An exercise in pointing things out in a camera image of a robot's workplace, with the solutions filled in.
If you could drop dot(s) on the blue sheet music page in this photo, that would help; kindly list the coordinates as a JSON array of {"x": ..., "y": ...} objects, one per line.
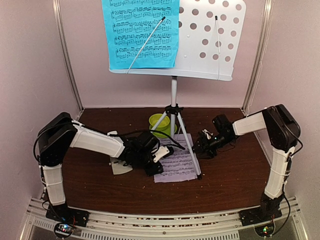
[{"x": 141, "y": 34}]

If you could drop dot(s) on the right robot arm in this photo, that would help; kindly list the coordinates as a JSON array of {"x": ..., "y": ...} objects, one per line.
[{"x": 283, "y": 132}]

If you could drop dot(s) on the white music stand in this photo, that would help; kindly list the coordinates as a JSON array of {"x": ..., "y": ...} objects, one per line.
[{"x": 209, "y": 36}]

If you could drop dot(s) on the purple sheet music page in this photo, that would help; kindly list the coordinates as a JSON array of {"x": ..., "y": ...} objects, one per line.
[{"x": 177, "y": 167}]

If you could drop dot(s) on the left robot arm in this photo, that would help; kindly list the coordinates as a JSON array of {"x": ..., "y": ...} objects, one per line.
[{"x": 62, "y": 133}]

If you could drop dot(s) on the grey metronome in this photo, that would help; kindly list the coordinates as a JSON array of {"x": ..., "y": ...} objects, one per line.
[{"x": 119, "y": 167}]

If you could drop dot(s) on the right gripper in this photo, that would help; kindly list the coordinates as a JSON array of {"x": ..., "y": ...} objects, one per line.
[{"x": 203, "y": 142}]

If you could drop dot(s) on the green plastic bowl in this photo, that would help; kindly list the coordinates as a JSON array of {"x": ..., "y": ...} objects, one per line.
[{"x": 159, "y": 122}]

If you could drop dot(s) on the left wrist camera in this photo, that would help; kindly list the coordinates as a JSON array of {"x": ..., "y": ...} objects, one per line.
[{"x": 162, "y": 152}]

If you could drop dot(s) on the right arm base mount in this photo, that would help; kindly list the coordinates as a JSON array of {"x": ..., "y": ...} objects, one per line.
[{"x": 264, "y": 226}]

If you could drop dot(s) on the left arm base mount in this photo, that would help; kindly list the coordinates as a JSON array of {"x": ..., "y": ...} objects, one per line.
[{"x": 65, "y": 226}]

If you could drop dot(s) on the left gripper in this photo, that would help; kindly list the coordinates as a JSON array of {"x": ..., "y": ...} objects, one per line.
[{"x": 153, "y": 171}]

